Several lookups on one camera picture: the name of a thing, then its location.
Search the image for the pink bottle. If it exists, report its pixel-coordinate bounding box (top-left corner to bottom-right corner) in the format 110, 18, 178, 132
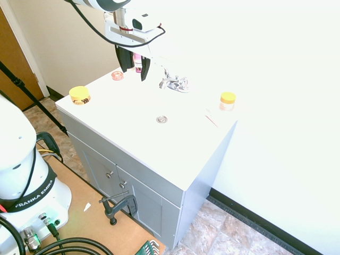
133, 52, 143, 74

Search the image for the green hex key set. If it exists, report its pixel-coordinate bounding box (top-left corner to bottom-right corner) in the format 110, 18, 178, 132
134, 240, 160, 255

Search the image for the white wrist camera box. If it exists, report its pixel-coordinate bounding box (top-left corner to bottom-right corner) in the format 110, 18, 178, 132
131, 12, 163, 33

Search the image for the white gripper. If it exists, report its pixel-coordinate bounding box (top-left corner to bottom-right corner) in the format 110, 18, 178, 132
104, 8, 151, 82

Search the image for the white sink countertop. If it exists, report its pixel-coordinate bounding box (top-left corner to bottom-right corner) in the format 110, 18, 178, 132
55, 57, 239, 192

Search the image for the thick black base cable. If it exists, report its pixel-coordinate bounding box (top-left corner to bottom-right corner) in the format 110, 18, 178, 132
0, 214, 115, 255

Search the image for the orange jar with yellow lid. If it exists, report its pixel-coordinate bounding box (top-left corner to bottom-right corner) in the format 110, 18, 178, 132
218, 91, 237, 112

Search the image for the chrome sink faucet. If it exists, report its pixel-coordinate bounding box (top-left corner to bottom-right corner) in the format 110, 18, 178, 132
158, 66, 190, 94

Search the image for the grey vanity cabinet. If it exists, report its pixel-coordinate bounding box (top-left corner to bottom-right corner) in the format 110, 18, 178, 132
56, 106, 238, 250

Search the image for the brown wooden board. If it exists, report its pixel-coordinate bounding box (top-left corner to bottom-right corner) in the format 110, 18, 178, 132
36, 142, 167, 255

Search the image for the brown wooden door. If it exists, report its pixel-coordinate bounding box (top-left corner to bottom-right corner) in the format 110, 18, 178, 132
0, 6, 45, 112

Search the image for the black tripod leg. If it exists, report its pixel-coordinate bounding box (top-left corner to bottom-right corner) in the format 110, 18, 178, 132
0, 60, 69, 137

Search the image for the wide yellow lid jar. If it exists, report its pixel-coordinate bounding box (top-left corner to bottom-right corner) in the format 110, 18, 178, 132
69, 86, 91, 106

